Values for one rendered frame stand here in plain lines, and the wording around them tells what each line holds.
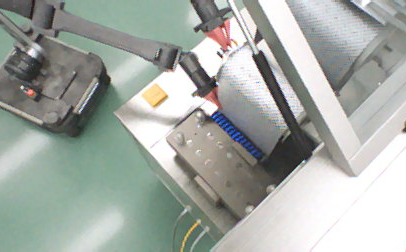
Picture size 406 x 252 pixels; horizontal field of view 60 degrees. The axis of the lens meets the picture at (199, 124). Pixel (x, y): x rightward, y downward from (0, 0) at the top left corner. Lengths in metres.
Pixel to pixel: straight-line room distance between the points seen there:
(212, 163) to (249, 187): 0.14
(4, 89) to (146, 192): 1.06
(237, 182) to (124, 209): 1.19
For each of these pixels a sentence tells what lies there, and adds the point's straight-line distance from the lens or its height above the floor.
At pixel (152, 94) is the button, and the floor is 0.92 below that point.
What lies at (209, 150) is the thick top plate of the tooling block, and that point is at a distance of 1.14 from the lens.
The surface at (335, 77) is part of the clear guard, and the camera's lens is 0.48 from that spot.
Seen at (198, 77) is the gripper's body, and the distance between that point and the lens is 1.10.
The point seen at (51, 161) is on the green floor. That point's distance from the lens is 2.41.
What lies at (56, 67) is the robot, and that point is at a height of 0.26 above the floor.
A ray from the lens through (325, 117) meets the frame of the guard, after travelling 0.45.
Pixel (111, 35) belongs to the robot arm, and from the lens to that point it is 1.12.
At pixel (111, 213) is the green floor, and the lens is 2.21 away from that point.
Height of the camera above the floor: 2.12
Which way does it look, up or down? 69 degrees down
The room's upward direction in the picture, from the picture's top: 4 degrees counter-clockwise
